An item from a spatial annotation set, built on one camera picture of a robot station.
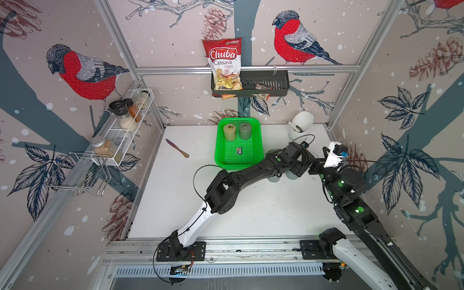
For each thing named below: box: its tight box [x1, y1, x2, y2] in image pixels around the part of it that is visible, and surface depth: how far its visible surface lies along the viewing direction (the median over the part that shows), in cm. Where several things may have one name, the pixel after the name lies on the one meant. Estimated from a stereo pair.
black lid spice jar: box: [108, 99, 138, 132], surface depth 73 cm
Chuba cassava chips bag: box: [202, 37, 243, 101], surface depth 85 cm
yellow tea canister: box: [223, 123, 237, 142], surface depth 112 cm
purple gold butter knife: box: [165, 138, 190, 159], surface depth 113 cm
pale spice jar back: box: [136, 90, 151, 110], surface depth 87 cm
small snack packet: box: [251, 82, 274, 101], surface depth 92 cm
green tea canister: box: [239, 122, 252, 141], surface depth 113 cm
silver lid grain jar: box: [91, 138, 118, 158], surface depth 61 cm
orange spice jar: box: [123, 97, 142, 123], surface depth 77 cm
